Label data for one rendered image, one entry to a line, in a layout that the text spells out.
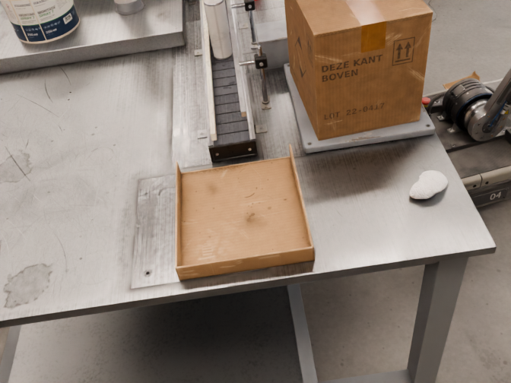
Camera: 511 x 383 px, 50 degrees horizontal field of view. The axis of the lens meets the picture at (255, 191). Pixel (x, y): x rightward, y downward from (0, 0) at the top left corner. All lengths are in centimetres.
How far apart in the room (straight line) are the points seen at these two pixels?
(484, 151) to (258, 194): 121
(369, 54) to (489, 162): 109
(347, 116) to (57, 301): 71
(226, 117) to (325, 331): 91
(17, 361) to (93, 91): 85
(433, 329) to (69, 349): 107
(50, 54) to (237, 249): 96
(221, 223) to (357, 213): 28
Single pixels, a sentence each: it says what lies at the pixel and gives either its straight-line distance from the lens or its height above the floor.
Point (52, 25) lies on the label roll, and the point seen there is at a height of 92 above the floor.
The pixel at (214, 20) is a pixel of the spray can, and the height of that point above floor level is 100.
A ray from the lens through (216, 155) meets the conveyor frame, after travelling 125.
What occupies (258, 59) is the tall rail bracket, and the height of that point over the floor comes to 97.
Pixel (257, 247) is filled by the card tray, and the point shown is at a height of 83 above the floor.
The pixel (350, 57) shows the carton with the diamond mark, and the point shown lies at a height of 105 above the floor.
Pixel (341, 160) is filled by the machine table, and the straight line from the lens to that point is 124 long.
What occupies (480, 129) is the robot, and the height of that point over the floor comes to 33.
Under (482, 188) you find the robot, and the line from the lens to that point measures 214.
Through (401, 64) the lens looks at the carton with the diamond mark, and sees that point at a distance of 120.
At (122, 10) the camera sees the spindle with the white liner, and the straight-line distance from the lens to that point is 186.
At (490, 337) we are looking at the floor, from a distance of 198.
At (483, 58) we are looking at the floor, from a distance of 317.
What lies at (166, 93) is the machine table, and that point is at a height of 83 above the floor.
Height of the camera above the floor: 166
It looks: 45 degrees down
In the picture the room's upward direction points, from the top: 9 degrees counter-clockwise
